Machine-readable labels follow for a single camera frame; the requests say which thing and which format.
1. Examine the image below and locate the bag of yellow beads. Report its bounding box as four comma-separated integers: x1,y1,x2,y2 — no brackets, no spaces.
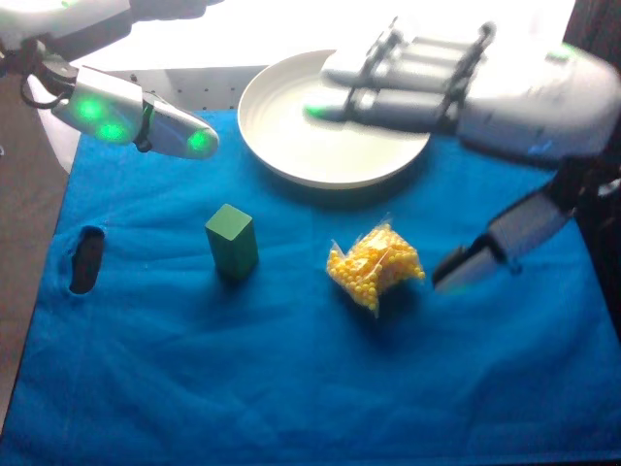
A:
325,212,427,320

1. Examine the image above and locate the white round plate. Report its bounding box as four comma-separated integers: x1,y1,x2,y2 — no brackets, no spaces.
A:
237,48,433,191

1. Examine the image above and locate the blue cloth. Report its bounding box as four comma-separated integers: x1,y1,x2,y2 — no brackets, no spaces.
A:
0,109,621,466

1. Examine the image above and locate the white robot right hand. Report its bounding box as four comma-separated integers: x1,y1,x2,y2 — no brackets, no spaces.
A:
303,17,621,296

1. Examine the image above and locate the green cube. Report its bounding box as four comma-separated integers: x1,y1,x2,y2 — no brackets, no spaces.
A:
204,203,259,282

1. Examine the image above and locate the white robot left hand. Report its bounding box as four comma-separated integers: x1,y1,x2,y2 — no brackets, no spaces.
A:
0,0,225,161

